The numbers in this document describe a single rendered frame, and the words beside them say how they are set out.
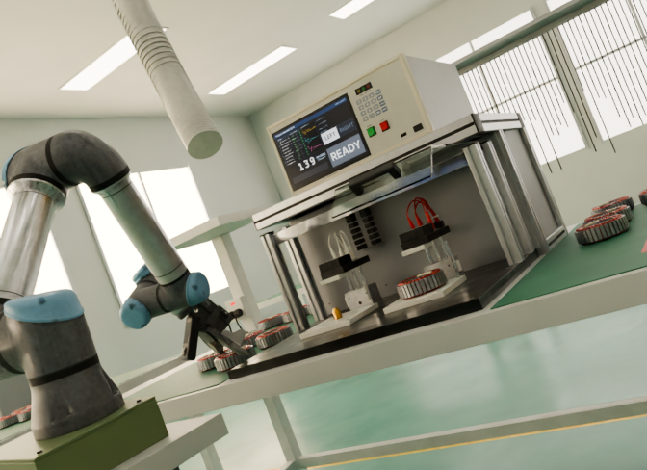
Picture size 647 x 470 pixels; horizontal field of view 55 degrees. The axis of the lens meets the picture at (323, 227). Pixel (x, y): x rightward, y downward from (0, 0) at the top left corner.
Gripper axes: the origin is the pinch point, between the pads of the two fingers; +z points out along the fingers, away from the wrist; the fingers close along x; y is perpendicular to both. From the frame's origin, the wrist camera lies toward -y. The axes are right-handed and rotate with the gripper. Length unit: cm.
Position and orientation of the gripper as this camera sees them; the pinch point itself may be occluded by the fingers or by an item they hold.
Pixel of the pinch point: (238, 359)
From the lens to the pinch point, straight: 172.5
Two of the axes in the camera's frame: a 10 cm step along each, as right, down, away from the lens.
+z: 7.1, 6.6, 2.4
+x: -4.9, 2.3, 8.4
